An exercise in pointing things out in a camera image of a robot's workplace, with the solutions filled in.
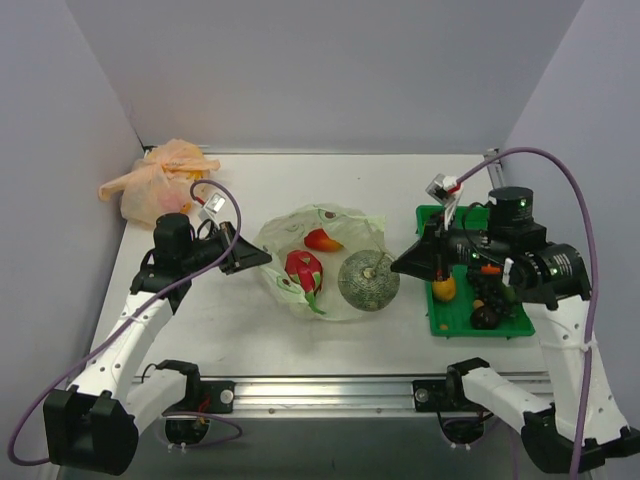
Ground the netted green cantaloupe melon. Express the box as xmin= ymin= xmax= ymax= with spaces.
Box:
xmin=337 ymin=250 xmax=400 ymax=312

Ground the pink dragon fruit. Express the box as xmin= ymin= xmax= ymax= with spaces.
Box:
xmin=285 ymin=250 xmax=325 ymax=315

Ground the pale green plastic bag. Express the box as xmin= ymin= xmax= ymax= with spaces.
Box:
xmin=253 ymin=203 xmax=388 ymax=322

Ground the red orange mango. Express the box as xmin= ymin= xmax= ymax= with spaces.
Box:
xmin=303 ymin=228 xmax=343 ymax=253

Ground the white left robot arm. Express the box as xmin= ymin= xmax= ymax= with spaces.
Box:
xmin=43 ymin=213 xmax=272 ymax=476

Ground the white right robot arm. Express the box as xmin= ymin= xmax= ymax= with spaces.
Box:
xmin=391 ymin=186 xmax=639 ymax=474

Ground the orange filled plastic bag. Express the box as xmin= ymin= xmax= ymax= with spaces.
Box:
xmin=98 ymin=139 xmax=220 ymax=228

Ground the orange tangerine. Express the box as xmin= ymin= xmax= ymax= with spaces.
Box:
xmin=480 ymin=265 xmax=502 ymax=275

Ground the yellow orange lemon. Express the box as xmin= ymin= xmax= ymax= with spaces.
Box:
xmin=431 ymin=277 xmax=457 ymax=303

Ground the dark blue grape bunch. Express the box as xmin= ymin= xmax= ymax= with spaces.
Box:
xmin=466 ymin=269 xmax=519 ymax=319

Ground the green plastic tray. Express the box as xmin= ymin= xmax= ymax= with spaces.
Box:
xmin=425 ymin=206 xmax=535 ymax=339

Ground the dark purple passion fruit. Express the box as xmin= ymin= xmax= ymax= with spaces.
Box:
xmin=470 ymin=306 xmax=501 ymax=330

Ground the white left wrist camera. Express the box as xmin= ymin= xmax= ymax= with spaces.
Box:
xmin=198 ymin=193 xmax=226 ymax=221

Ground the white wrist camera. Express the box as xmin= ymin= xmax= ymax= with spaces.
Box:
xmin=198 ymin=193 xmax=226 ymax=221
xmin=426 ymin=174 xmax=464 ymax=226

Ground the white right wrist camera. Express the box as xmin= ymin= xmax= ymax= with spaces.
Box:
xmin=426 ymin=174 xmax=464 ymax=226

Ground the aluminium right side rail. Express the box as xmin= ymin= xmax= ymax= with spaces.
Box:
xmin=484 ymin=148 xmax=506 ymax=189

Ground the aluminium rail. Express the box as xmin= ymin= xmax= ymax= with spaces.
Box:
xmin=201 ymin=375 xmax=434 ymax=419
xmin=484 ymin=148 xmax=506 ymax=189

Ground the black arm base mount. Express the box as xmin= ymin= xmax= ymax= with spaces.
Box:
xmin=411 ymin=374 xmax=482 ymax=414

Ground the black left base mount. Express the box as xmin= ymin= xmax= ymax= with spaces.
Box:
xmin=162 ymin=380 xmax=236 ymax=414

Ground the aluminium front rail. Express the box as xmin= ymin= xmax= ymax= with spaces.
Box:
xmin=201 ymin=375 xmax=434 ymax=419

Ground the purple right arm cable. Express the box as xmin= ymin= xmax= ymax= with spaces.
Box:
xmin=447 ymin=146 xmax=601 ymax=476

